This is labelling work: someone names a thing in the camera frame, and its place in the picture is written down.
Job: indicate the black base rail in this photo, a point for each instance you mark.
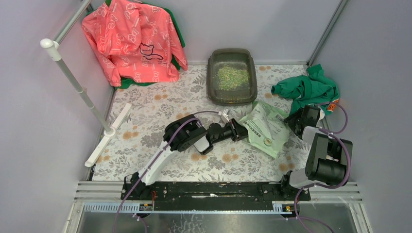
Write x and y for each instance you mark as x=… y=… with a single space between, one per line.
x=210 y=196

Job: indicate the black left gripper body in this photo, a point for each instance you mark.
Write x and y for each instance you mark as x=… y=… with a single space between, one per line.
x=238 y=131

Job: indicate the crumpled green garment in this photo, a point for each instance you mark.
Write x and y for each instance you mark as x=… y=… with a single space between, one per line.
x=311 y=89

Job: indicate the pink hooded jacket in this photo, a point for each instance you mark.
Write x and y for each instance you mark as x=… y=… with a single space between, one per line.
x=135 y=41

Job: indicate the green cat litter bag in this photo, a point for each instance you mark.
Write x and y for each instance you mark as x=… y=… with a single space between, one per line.
x=266 y=128

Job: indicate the white clothes rack pole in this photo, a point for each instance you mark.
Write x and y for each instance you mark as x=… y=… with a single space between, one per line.
x=109 y=131

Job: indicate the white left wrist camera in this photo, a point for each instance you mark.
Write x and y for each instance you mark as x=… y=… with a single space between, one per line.
x=224 y=115

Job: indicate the green cat litter pile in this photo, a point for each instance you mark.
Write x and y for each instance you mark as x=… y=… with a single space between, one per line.
x=231 y=78

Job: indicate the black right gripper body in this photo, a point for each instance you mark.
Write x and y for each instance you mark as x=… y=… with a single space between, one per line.
x=299 y=122

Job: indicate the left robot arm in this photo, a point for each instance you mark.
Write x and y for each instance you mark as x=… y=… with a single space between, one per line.
x=179 y=136

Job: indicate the floral patterned mat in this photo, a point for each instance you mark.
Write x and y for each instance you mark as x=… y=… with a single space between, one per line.
x=156 y=106

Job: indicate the grey plastic litter box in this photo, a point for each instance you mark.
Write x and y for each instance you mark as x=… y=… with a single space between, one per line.
x=233 y=57

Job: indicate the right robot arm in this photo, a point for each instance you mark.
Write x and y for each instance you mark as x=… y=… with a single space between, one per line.
x=328 y=163

